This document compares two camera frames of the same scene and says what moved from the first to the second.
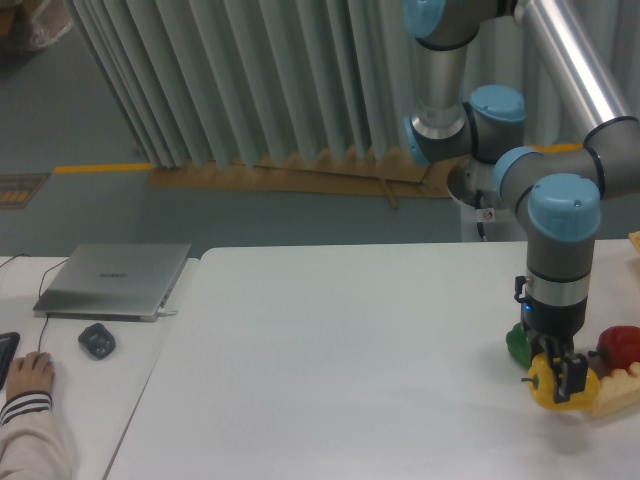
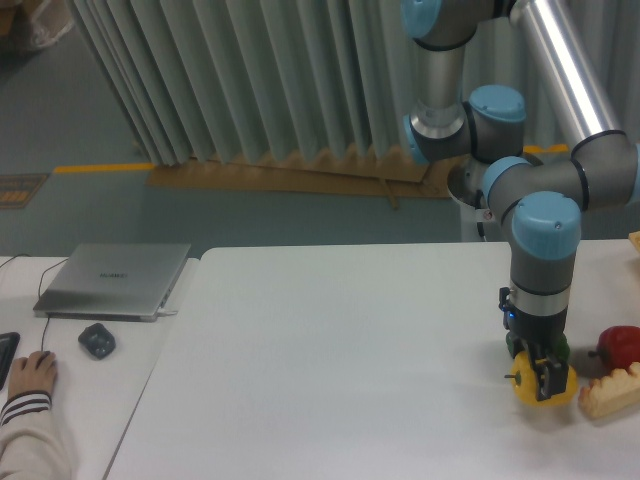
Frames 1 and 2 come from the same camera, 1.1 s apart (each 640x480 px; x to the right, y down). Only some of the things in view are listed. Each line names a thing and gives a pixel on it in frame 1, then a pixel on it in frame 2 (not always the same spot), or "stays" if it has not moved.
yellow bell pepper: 541,380 -> 523,376
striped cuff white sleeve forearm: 32,445 stays
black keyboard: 8,344 stays
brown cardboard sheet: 386,176 stays
